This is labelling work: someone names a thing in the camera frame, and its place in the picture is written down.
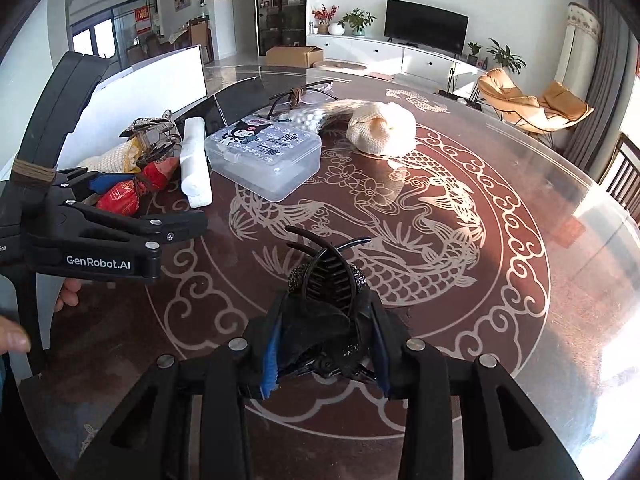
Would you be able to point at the dark glass display cabinet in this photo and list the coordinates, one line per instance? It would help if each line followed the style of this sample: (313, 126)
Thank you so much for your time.
(281, 5)

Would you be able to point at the clear eyeglasses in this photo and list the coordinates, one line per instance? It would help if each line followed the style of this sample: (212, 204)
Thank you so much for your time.
(320, 91)

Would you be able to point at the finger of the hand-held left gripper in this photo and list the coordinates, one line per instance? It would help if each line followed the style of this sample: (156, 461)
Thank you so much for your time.
(75, 182)
(165, 230)

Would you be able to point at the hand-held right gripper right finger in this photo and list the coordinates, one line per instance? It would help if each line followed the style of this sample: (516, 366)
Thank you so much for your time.
(384, 360)

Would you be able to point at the orange lounge chair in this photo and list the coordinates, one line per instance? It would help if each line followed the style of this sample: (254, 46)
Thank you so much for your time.
(510, 97)

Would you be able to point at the cotton swab pack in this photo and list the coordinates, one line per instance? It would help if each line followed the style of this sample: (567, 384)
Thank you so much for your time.
(310, 119)

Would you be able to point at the white rolled towel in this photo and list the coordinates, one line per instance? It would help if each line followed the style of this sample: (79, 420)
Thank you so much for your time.
(195, 165)

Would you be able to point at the red foil packet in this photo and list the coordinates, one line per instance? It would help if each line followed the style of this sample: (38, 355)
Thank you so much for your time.
(120, 197)

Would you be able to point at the cream mesh pouch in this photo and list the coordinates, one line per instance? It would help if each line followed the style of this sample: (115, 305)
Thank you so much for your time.
(112, 157)

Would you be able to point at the wooden dining chair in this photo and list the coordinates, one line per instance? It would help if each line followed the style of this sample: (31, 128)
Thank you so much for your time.
(622, 175)

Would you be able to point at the black hair claw clip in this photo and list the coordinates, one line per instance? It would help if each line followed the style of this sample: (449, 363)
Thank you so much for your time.
(325, 270)

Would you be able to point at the cardboard box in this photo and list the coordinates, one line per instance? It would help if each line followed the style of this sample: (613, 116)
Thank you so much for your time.
(292, 56)

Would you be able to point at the large leafy potted plant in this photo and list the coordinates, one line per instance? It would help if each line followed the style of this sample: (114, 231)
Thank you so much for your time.
(506, 56)

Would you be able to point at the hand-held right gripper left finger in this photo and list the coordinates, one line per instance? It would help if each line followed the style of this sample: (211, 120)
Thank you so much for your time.
(270, 360)

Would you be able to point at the clear plastic box cartoon label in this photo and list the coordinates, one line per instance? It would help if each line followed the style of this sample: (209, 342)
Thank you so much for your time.
(265, 160)

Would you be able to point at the glass sliding door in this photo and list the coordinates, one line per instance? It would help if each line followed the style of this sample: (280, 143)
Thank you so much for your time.
(97, 37)

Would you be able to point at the red flower plant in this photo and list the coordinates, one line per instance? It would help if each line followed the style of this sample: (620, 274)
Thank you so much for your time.
(324, 17)

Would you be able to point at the white panel board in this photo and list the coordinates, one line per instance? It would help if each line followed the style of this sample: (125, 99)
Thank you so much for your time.
(150, 90)

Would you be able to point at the white TV cabinet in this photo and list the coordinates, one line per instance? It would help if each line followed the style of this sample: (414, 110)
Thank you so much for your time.
(390, 57)

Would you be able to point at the green potted plant white vase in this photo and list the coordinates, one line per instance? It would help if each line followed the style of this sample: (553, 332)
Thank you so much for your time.
(357, 20)

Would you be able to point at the grey curtain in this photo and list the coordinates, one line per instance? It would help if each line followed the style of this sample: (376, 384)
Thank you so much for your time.
(607, 75)

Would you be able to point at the small potted plant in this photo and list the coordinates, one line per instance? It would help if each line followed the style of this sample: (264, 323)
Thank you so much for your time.
(473, 52)

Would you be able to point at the cream knit pouch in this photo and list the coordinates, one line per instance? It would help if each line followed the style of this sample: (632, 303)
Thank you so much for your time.
(382, 127)

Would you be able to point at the rhinestone bow hair clip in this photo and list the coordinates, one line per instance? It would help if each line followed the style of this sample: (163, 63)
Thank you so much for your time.
(150, 132)

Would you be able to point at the person's left hand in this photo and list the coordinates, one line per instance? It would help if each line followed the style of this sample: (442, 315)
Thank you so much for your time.
(67, 295)

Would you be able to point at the black television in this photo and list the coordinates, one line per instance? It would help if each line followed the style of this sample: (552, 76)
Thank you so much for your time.
(425, 25)

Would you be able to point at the cream standing air conditioner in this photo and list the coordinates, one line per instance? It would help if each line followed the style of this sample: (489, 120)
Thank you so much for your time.
(580, 60)

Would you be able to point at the red door poster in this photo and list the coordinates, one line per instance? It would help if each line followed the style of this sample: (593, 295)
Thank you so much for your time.
(145, 19)

